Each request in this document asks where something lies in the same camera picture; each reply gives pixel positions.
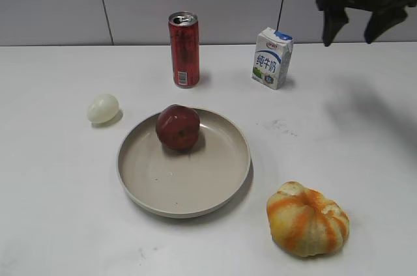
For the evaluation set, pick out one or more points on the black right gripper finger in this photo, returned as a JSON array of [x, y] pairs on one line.
[[382, 21]]

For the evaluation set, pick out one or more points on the red apple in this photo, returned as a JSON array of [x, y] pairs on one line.
[[177, 127]]

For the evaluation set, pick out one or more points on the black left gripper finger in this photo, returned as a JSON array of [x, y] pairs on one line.
[[334, 20]]

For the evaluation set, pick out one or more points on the white milk carton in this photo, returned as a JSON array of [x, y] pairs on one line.
[[272, 57]]

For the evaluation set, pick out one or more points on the white egg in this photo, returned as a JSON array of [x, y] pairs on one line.
[[102, 109]]

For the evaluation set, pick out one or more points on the red drink can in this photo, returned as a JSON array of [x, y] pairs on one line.
[[184, 41]]

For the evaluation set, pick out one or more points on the beige round plate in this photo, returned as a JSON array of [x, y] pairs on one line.
[[181, 185]]

